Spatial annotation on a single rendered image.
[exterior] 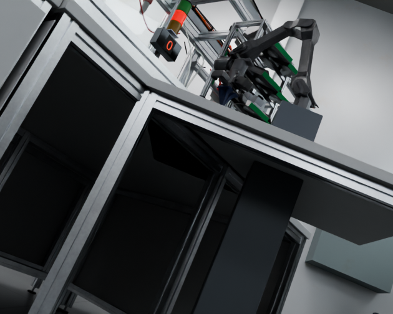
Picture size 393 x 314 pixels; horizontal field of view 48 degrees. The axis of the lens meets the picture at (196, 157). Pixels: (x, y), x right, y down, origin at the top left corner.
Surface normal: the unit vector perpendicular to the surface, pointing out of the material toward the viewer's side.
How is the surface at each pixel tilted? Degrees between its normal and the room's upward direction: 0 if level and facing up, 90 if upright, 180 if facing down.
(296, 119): 90
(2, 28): 90
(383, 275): 90
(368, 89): 90
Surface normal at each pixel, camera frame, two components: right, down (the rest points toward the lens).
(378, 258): 0.04, -0.30
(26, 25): 0.75, 0.12
